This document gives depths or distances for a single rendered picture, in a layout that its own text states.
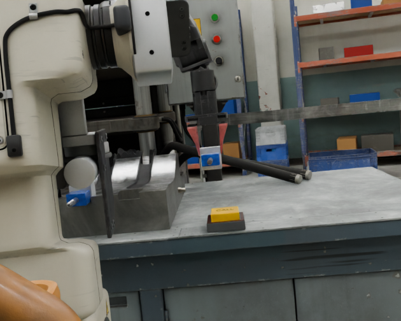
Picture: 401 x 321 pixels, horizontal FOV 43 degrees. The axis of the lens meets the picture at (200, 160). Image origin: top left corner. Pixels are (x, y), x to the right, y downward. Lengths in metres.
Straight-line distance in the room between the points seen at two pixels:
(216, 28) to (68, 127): 1.28
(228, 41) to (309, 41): 5.78
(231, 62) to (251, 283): 1.03
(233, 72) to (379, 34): 5.88
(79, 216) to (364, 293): 0.65
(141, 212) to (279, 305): 0.37
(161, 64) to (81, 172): 0.20
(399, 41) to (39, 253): 7.30
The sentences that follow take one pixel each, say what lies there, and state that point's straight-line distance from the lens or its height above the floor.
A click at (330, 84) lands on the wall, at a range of 7.70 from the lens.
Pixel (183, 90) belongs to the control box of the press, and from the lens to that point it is 1.99.
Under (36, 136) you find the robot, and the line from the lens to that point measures 0.62.
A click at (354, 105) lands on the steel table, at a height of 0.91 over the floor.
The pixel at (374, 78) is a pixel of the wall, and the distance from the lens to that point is 7.73.
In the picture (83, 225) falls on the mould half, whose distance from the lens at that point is 1.18.
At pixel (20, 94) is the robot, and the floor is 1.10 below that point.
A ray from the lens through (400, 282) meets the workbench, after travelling 1.24.
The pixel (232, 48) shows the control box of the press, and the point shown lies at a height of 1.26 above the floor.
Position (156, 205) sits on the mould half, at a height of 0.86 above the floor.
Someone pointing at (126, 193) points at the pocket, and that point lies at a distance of 1.19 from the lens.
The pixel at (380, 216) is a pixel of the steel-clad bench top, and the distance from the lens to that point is 1.14.
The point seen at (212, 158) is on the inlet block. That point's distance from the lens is 1.20.
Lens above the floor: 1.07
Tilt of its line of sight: 6 degrees down
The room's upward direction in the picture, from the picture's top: 6 degrees counter-clockwise
